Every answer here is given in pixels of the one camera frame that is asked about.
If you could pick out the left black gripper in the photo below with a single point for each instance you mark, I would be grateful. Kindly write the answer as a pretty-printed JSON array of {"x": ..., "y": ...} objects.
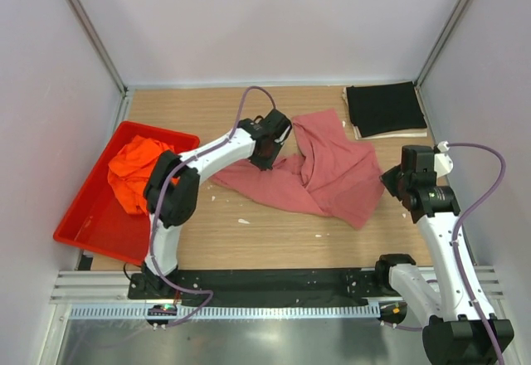
[{"x": 268, "y": 149}]

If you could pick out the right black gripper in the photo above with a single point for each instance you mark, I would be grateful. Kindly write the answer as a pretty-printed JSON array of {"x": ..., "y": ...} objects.
[{"x": 392, "y": 181}]

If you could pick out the pink polo t shirt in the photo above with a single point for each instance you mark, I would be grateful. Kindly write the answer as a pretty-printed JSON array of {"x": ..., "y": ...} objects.
[{"x": 331, "y": 176}]

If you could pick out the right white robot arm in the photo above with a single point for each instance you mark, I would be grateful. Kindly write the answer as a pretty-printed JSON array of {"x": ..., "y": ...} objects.
[{"x": 458, "y": 323}]

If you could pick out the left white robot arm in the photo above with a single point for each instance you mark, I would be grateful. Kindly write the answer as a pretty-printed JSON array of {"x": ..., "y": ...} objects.
[{"x": 172, "y": 189}]

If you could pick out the folded black t shirt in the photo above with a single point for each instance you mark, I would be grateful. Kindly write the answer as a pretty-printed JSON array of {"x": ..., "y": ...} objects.
[{"x": 386, "y": 108}]

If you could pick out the orange t shirt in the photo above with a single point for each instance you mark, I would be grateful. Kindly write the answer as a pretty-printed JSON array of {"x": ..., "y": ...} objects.
[{"x": 130, "y": 170}]

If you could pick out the red plastic bin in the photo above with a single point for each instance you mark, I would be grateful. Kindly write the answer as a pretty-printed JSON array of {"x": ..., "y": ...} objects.
[{"x": 95, "y": 221}]

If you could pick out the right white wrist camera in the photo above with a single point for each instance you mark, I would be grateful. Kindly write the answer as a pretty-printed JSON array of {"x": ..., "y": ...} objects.
[{"x": 443, "y": 163}]

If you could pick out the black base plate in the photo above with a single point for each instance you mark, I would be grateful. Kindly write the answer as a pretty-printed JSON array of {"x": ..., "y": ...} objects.
[{"x": 355, "y": 283}]

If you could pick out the white slotted cable duct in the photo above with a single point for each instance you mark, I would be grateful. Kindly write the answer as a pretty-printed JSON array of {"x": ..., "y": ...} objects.
[{"x": 165, "y": 312}]

